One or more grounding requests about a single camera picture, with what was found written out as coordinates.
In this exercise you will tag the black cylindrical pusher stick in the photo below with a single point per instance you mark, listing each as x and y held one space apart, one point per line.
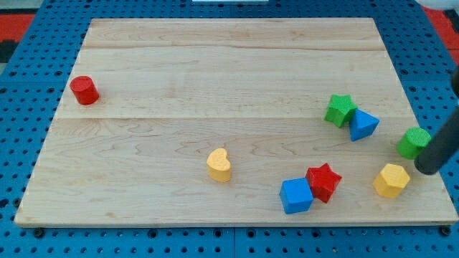
441 148

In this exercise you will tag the yellow hexagon block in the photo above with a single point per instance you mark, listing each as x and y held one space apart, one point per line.
391 181

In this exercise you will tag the green cylinder block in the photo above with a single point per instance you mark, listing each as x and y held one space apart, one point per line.
413 142

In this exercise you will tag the blue triangle block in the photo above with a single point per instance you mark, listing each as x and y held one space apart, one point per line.
362 125

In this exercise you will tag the green star block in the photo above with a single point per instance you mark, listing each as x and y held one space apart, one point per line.
340 110

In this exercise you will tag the red star block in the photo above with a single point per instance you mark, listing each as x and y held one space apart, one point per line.
323 182

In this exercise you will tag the blue cube block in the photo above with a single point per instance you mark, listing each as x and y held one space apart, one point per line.
296 195

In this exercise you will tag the wooden board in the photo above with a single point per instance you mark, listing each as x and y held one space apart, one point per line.
173 90

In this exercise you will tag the yellow heart block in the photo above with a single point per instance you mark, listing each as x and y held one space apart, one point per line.
219 166

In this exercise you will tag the red cylinder block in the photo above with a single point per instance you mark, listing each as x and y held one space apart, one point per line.
84 90

